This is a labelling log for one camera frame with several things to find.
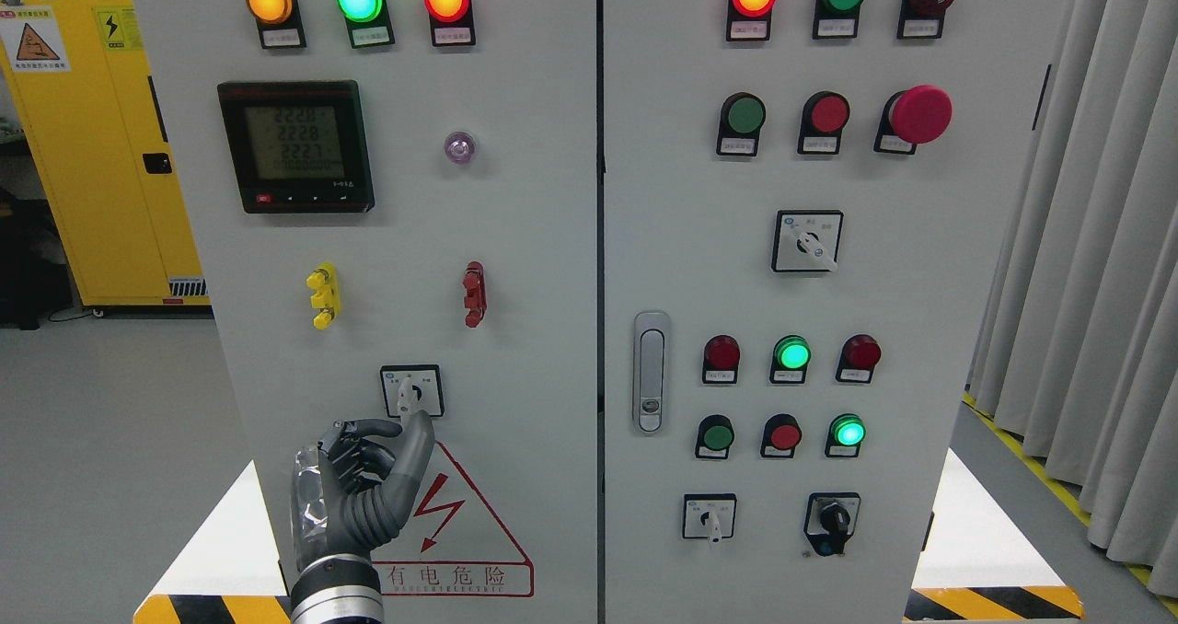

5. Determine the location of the grey door lock handle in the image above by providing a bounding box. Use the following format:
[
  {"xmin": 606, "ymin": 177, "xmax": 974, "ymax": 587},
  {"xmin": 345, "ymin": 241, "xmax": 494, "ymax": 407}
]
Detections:
[{"xmin": 633, "ymin": 310, "xmax": 671, "ymax": 434}]

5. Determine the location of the black key selector switch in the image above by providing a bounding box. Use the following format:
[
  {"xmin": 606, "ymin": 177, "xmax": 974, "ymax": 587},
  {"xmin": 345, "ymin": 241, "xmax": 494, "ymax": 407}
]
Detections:
[{"xmin": 803, "ymin": 492, "xmax": 861, "ymax": 557}]

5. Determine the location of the red emergency stop button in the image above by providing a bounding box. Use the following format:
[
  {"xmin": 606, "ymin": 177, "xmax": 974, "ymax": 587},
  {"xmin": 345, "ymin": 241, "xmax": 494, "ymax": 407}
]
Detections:
[{"xmin": 872, "ymin": 86, "xmax": 953, "ymax": 157}]

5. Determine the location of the red push button lower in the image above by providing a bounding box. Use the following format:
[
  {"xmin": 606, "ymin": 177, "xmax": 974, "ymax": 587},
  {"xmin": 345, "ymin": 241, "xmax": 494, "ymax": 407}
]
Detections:
[{"xmin": 760, "ymin": 413, "xmax": 803, "ymax": 459}]

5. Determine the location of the lit green lamp middle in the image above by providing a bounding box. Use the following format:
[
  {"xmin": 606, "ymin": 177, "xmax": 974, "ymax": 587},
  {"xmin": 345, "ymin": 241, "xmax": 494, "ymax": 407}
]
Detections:
[{"xmin": 768, "ymin": 334, "xmax": 812, "ymax": 385}]

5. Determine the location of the green push button upper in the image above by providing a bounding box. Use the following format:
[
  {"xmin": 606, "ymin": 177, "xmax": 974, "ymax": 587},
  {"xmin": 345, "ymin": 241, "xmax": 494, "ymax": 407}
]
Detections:
[{"xmin": 715, "ymin": 92, "xmax": 766, "ymax": 157}]

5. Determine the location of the lit green indicator lamp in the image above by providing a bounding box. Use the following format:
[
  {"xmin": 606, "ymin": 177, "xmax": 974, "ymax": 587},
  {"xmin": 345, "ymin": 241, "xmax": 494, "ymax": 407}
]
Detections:
[{"xmin": 336, "ymin": 0, "xmax": 396, "ymax": 49}]

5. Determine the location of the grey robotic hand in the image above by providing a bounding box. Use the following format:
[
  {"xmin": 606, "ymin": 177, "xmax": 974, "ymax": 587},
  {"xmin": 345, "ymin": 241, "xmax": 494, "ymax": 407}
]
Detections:
[{"xmin": 290, "ymin": 410, "xmax": 436, "ymax": 572}]

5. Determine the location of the green push button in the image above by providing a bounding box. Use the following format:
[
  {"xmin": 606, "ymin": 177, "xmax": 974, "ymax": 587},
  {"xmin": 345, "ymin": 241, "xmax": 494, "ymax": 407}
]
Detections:
[
  {"xmin": 694, "ymin": 414, "xmax": 735, "ymax": 460},
  {"xmin": 715, "ymin": 92, "xmax": 766, "ymax": 157}
]

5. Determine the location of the yellow safety cabinet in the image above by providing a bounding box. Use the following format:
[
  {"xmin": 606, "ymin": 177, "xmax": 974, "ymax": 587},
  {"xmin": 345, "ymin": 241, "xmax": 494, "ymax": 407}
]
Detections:
[{"xmin": 4, "ymin": 0, "xmax": 210, "ymax": 308}]

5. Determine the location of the dark red indicator lamp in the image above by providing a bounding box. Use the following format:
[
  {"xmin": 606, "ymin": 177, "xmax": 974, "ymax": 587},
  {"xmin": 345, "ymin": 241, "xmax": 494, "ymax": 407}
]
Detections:
[{"xmin": 701, "ymin": 336, "xmax": 741, "ymax": 385}]

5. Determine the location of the left hazard striped base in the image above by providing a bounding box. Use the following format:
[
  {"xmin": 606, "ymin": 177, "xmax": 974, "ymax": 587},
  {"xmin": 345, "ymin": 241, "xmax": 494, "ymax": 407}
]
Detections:
[{"xmin": 132, "ymin": 462, "xmax": 290, "ymax": 623}]

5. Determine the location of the dark red buzzer lamp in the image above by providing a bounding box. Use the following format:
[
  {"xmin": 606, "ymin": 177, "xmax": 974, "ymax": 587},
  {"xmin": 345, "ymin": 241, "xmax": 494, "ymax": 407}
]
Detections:
[{"xmin": 896, "ymin": 0, "xmax": 954, "ymax": 40}]

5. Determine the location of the right hazard striped base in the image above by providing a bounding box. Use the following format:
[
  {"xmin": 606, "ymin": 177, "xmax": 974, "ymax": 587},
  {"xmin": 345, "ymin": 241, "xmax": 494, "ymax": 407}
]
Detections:
[{"xmin": 902, "ymin": 452, "xmax": 1085, "ymax": 623}]

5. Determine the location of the lit green button lower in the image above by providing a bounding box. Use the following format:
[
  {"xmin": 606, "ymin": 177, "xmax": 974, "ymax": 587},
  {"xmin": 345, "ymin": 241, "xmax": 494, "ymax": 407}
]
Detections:
[{"xmin": 823, "ymin": 413, "xmax": 866, "ymax": 459}]

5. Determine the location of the hazard striped base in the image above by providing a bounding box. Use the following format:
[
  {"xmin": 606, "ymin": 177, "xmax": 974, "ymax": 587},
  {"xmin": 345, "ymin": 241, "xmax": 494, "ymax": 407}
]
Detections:
[
  {"xmin": 902, "ymin": 452, "xmax": 1085, "ymax": 623},
  {"xmin": 132, "ymin": 462, "xmax": 290, "ymax": 623}
]

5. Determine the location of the dark red lamp right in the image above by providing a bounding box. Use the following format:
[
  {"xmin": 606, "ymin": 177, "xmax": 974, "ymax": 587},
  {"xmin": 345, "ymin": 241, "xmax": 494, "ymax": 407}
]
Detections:
[{"xmin": 836, "ymin": 333, "xmax": 884, "ymax": 385}]

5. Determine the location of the dark green indicator lamp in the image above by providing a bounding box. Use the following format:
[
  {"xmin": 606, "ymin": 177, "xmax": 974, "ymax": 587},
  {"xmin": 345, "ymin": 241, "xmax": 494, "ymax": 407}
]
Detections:
[{"xmin": 812, "ymin": 0, "xmax": 865, "ymax": 40}]

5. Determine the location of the small clear pilot light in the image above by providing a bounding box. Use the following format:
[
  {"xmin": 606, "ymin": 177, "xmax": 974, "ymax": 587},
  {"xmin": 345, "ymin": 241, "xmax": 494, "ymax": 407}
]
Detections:
[{"xmin": 445, "ymin": 131, "xmax": 477, "ymax": 166}]

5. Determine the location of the red push button upper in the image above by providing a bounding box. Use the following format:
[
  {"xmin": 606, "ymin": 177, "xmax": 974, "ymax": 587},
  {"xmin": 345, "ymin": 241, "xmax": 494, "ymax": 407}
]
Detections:
[{"xmin": 796, "ymin": 89, "xmax": 851, "ymax": 157}]

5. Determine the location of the lit red indicator lamp left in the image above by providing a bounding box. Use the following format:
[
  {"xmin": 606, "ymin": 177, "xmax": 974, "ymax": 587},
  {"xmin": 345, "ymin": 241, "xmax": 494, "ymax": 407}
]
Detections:
[{"xmin": 423, "ymin": 0, "xmax": 476, "ymax": 48}]

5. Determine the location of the green push button lower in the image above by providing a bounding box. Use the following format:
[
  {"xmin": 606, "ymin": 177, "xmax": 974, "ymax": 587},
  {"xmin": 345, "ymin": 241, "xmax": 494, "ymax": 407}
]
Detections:
[{"xmin": 694, "ymin": 414, "xmax": 735, "ymax": 460}]

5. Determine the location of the yellow terminal connector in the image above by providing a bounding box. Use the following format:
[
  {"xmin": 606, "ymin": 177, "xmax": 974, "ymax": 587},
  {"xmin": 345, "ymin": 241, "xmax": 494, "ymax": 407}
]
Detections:
[{"xmin": 306, "ymin": 260, "xmax": 340, "ymax": 330}]

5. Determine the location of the white rotary selector lower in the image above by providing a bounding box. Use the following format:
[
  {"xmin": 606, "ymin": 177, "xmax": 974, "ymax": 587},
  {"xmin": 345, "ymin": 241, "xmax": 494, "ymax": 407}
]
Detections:
[{"xmin": 681, "ymin": 492, "xmax": 739, "ymax": 544}]

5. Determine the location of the white rotary light switch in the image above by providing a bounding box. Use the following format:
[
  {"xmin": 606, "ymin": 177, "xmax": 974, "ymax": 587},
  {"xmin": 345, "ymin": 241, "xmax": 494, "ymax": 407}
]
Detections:
[{"xmin": 379, "ymin": 364, "xmax": 445, "ymax": 419}]

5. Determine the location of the black digital power meter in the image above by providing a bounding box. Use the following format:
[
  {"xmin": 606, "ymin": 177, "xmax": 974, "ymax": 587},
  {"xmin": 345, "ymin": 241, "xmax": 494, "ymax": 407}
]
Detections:
[{"xmin": 217, "ymin": 80, "xmax": 375, "ymax": 214}]

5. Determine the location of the grey cabinet right door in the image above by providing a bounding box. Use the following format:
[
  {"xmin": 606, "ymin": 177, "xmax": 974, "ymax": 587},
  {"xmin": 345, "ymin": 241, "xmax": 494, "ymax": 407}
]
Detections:
[{"xmin": 602, "ymin": 0, "xmax": 1072, "ymax": 623}]

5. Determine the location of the white rotary selector upper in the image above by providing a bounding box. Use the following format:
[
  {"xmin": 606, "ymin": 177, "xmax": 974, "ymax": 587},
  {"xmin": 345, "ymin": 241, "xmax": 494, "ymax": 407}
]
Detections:
[{"xmin": 770, "ymin": 210, "xmax": 843, "ymax": 276}]

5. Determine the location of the red electric danger sign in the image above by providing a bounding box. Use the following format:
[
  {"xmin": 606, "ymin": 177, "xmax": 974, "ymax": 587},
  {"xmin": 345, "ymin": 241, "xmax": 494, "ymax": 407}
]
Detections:
[{"xmin": 372, "ymin": 442, "xmax": 535, "ymax": 598}]

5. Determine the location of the grey cabinet left door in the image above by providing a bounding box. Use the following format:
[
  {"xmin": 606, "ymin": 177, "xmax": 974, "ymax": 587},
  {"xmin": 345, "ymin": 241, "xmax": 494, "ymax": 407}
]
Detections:
[{"xmin": 134, "ymin": 0, "xmax": 598, "ymax": 623}]

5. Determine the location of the grey cabinet door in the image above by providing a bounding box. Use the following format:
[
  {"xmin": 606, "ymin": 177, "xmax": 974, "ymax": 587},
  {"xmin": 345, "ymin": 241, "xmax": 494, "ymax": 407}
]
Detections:
[
  {"xmin": 134, "ymin": 0, "xmax": 598, "ymax": 623},
  {"xmin": 602, "ymin": 0, "xmax": 1072, "ymax": 623}
]

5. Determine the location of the lit red lamp right door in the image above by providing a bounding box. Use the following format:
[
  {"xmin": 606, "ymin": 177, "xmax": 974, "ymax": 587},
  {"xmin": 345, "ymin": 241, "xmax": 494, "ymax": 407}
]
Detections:
[{"xmin": 724, "ymin": 0, "xmax": 777, "ymax": 42}]

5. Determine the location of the red push button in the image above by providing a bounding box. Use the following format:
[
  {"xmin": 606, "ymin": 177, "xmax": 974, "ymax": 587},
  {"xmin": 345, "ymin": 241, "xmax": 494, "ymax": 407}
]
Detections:
[
  {"xmin": 796, "ymin": 89, "xmax": 851, "ymax": 157},
  {"xmin": 760, "ymin": 413, "xmax": 803, "ymax": 459}
]

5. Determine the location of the red terminal connector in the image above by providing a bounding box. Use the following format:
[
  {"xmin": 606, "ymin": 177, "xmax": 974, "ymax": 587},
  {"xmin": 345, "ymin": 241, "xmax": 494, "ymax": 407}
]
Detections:
[{"xmin": 462, "ymin": 260, "xmax": 488, "ymax": 328}]

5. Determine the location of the amber indicator lamp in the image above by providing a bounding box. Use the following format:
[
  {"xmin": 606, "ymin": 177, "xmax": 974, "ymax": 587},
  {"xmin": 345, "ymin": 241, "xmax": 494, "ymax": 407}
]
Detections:
[{"xmin": 247, "ymin": 0, "xmax": 306, "ymax": 49}]

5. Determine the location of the grey curtain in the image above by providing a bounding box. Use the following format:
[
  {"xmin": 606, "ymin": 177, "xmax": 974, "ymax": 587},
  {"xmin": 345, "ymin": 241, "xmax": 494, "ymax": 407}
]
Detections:
[{"xmin": 969, "ymin": 0, "xmax": 1177, "ymax": 597}]

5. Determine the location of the white rotary selector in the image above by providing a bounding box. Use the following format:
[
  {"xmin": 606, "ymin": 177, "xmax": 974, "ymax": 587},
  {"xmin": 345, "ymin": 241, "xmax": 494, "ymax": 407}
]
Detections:
[
  {"xmin": 770, "ymin": 210, "xmax": 843, "ymax": 276},
  {"xmin": 681, "ymin": 492, "xmax": 739, "ymax": 544}
]

